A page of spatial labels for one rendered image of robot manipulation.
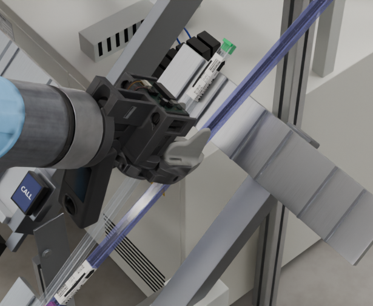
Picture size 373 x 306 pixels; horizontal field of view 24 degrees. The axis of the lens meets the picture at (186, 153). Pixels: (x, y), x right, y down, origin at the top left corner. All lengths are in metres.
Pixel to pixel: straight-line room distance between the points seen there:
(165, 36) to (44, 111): 0.51
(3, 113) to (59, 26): 1.05
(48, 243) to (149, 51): 0.31
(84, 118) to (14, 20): 1.05
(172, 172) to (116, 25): 0.80
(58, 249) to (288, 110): 0.48
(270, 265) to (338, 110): 0.37
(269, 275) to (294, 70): 0.60
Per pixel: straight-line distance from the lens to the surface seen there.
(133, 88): 0.88
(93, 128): 0.80
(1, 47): 1.40
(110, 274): 2.11
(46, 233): 1.27
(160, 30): 1.23
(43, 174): 1.26
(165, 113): 0.85
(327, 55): 1.62
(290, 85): 1.48
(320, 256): 2.16
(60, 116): 0.77
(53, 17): 1.78
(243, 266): 1.90
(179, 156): 0.94
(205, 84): 1.05
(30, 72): 1.35
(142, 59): 1.24
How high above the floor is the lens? 1.75
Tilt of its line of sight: 49 degrees down
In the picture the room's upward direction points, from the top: straight up
